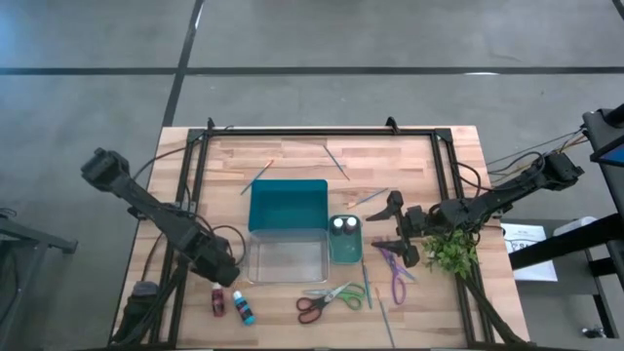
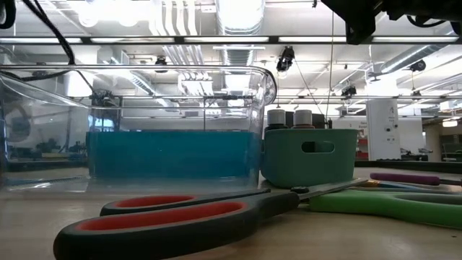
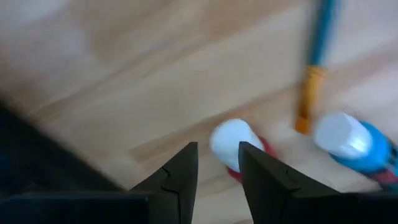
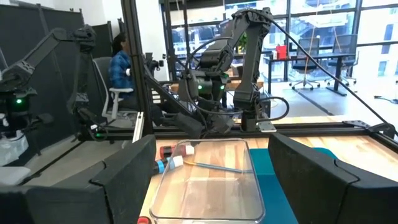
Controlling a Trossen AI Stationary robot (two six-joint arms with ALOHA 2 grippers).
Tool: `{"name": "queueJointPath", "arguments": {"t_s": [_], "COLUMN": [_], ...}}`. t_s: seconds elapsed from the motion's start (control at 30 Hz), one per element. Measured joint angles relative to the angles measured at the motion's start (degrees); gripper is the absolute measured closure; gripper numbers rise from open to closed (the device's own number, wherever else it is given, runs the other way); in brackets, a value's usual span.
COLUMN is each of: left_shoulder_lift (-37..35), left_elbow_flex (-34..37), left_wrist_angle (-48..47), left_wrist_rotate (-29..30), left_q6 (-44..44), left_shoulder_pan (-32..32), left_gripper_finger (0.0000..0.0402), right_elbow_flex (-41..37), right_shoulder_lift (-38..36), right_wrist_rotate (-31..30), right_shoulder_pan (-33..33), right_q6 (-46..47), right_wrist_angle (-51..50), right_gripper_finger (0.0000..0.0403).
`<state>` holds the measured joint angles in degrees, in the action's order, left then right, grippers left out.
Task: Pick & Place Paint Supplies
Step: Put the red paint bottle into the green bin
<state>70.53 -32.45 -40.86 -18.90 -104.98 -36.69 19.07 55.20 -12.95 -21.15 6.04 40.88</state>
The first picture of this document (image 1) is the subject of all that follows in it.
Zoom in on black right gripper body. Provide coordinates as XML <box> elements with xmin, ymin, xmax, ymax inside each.
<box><xmin>397</xmin><ymin>205</ymin><xmax>430</xmax><ymax>243</ymax></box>

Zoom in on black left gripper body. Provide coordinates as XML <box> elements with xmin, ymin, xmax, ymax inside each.
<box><xmin>194</xmin><ymin>238</ymin><xmax>241</xmax><ymax>289</ymax></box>

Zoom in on purple scissors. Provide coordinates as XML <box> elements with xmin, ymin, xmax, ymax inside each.
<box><xmin>373</xmin><ymin>238</ymin><xmax>418</xmax><ymax>306</ymax></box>

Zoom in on light blue paint bottle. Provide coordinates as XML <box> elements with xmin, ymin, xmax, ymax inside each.
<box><xmin>231</xmin><ymin>290</ymin><xmax>256</xmax><ymax>327</ymax></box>

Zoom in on teal handled paintbrush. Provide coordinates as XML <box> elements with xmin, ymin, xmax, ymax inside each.
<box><xmin>360</xmin><ymin>255</ymin><xmax>374</xmax><ymax>311</ymax></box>

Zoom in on dark thin paintbrush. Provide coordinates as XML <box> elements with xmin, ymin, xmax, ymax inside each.
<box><xmin>322</xmin><ymin>144</ymin><xmax>351</xmax><ymax>181</ymax></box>

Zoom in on green artificial plant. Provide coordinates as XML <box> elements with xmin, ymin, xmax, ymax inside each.
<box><xmin>421</xmin><ymin>228</ymin><xmax>482</xmax><ymax>280</ymax></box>

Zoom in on clear plastic bin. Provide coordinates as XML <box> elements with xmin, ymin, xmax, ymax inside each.
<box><xmin>246</xmin><ymin>227</ymin><xmax>332</xmax><ymax>286</ymax></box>

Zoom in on green scissors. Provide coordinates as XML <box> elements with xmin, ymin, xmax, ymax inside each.
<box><xmin>301</xmin><ymin>282</ymin><xmax>367</xmax><ymax>312</ymax></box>

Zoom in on blue plastic bin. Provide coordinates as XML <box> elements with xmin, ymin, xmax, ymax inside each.
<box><xmin>247</xmin><ymin>178</ymin><xmax>330</xmax><ymax>233</ymax></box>

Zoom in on red and black scissors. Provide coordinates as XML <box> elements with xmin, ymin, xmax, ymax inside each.
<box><xmin>295</xmin><ymin>281</ymin><xmax>352</xmax><ymax>326</ymax></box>

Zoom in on white paper sheet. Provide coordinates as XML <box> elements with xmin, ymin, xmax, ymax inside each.
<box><xmin>500</xmin><ymin>222</ymin><xmax>560</xmax><ymax>283</ymax></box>

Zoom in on black equipment stand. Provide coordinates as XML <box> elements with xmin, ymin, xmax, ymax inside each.
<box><xmin>507</xmin><ymin>102</ymin><xmax>624</xmax><ymax>342</ymax></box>

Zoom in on white box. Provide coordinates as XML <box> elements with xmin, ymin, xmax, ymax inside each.
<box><xmin>553</xmin><ymin>215</ymin><xmax>599</xmax><ymax>238</ymax></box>

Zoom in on blue screen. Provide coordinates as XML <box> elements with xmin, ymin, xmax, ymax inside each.
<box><xmin>590</xmin><ymin>138</ymin><xmax>624</xmax><ymax>170</ymax></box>

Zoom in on small teal handled bin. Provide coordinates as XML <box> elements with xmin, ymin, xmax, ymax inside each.
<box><xmin>328</xmin><ymin>214</ymin><xmax>365</xmax><ymax>266</ymax></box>

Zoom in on black cable bundle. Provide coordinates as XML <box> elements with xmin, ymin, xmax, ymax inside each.
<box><xmin>110</xmin><ymin>262</ymin><xmax>191</xmax><ymax>347</ymax></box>
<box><xmin>457</xmin><ymin>272</ymin><xmax>535</xmax><ymax>350</ymax></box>

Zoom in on black aluminium table frame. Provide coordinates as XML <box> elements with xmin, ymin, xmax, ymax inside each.
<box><xmin>148</xmin><ymin>116</ymin><xmax>535</xmax><ymax>350</ymax></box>

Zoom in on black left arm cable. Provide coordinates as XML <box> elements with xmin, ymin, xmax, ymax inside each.
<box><xmin>131</xmin><ymin>145</ymin><xmax>248</xmax><ymax>268</ymax></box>

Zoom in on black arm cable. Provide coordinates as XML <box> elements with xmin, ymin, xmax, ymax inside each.
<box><xmin>455</xmin><ymin>151</ymin><xmax>546</xmax><ymax>196</ymax></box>
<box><xmin>131</xmin><ymin>145</ymin><xmax>248</xmax><ymax>268</ymax></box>

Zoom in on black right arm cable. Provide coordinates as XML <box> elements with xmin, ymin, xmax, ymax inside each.
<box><xmin>455</xmin><ymin>151</ymin><xmax>546</xmax><ymax>196</ymax></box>

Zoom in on coloured cable run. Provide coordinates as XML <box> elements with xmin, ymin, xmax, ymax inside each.
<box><xmin>486</xmin><ymin>127</ymin><xmax>592</xmax><ymax>179</ymax></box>

